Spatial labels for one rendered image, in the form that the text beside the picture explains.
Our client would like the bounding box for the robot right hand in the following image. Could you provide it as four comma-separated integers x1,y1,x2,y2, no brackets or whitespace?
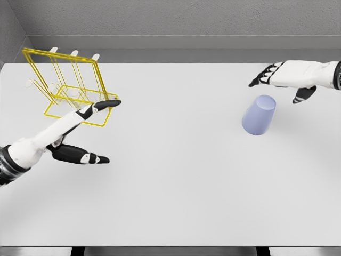
248,60,322,105

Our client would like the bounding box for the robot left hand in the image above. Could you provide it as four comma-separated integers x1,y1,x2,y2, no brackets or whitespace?
31,99,122,165

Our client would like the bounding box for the lavender plastic cup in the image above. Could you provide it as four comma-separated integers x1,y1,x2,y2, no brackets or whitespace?
241,94,277,136

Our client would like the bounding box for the yellow wire cup holder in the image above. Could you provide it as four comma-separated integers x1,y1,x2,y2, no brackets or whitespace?
21,46,119,127

